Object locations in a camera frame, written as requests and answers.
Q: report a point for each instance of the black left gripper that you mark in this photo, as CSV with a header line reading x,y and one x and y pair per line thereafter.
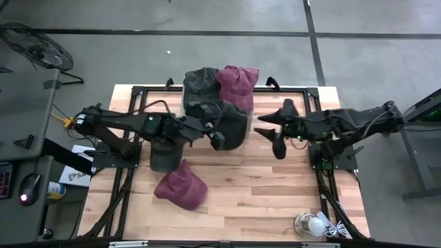
x,y
209,125

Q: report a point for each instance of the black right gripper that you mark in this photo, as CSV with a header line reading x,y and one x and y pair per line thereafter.
x,y
299,127

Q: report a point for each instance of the dark grey baseball cap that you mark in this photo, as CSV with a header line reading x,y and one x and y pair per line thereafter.
x,y
165,158
200,84
234,131

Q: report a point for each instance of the maroon baseball cap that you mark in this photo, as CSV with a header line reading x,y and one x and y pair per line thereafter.
x,y
182,189
237,86

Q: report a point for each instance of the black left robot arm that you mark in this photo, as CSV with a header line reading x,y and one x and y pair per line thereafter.
x,y
127,120

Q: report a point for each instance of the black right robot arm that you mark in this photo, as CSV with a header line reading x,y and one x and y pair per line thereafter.
x,y
361,117

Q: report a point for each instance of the green perforated metal shelf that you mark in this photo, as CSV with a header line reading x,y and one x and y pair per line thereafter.
x,y
250,118

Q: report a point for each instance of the white light bulb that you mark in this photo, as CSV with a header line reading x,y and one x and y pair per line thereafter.
x,y
316,226

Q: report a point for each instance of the dark grey metal stand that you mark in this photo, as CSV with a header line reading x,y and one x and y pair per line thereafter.
x,y
417,151

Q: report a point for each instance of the yellow power plug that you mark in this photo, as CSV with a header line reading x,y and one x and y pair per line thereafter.
x,y
68,122

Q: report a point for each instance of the white printed cardboard box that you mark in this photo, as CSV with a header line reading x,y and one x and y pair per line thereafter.
x,y
74,177

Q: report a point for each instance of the black angled bar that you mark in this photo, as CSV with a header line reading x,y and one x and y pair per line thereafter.
x,y
62,155

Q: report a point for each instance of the white and yellow can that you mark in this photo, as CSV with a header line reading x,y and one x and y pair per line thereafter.
x,y
55,190

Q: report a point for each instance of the black floor fan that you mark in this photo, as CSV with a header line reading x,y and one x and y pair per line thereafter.
x,y
38,48

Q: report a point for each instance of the black computer mouse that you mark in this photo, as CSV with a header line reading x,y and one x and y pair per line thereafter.
x,y
29,186

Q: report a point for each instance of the grey desk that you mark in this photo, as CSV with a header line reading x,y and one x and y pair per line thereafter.
x,y
13,220
20,103

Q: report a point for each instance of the black round knob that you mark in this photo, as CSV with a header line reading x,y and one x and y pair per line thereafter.
x,y
47,234

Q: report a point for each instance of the black backlit keyboard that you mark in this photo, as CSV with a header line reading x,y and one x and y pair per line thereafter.
x,y
5,180

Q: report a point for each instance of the black aluminium table frame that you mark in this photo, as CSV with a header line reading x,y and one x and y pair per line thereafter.
x,y
155,90

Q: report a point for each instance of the silver frame bracket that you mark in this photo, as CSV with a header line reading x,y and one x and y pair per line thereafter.
x,y
320,245
128,244

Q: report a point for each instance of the black desk bracket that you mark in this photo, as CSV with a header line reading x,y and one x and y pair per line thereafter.
x,y
24,141

